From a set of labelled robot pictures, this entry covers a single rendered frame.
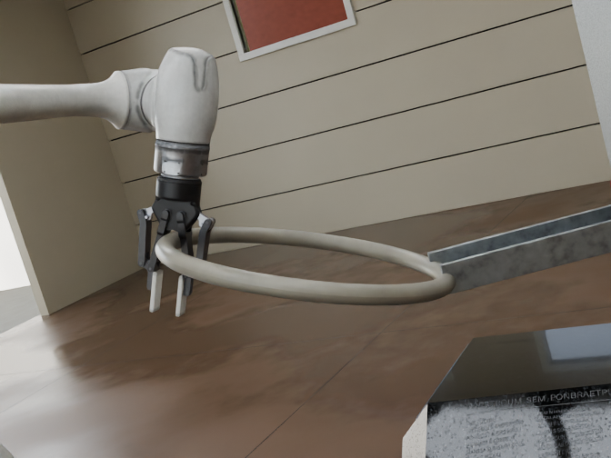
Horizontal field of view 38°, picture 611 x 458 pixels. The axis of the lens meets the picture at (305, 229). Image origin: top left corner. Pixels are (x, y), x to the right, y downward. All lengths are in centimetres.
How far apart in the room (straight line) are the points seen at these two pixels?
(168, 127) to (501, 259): 57
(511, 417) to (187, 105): 79
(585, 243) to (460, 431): 44
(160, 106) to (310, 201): 751
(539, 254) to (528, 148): 656
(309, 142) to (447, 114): 147
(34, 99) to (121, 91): 18
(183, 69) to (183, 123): 9
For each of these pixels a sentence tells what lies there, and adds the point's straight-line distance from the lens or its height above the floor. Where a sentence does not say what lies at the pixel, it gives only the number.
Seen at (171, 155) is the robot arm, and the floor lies 141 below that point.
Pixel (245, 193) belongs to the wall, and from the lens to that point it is 930.
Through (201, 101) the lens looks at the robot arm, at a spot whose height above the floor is 148.
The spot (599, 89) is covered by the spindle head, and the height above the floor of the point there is 131.
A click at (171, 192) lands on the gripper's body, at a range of 146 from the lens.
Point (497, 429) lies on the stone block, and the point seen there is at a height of 78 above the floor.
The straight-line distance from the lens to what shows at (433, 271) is 149.
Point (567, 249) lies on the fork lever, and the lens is 146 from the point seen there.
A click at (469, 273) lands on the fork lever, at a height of 110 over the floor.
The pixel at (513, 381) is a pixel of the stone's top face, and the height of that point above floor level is 82.
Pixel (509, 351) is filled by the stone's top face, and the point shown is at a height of 82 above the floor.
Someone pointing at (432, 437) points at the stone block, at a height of 77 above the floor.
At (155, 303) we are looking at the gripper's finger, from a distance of 153.
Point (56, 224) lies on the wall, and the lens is 950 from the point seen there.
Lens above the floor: 145
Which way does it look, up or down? 9 degrees down
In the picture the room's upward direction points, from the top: 16 degrees counter-clockwise
